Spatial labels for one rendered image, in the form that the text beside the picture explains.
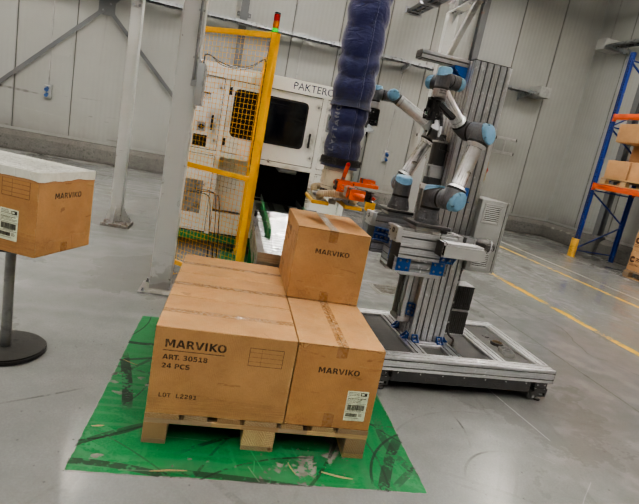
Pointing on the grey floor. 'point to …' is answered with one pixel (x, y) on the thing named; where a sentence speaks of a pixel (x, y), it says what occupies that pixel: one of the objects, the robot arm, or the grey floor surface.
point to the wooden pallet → (253, 432)
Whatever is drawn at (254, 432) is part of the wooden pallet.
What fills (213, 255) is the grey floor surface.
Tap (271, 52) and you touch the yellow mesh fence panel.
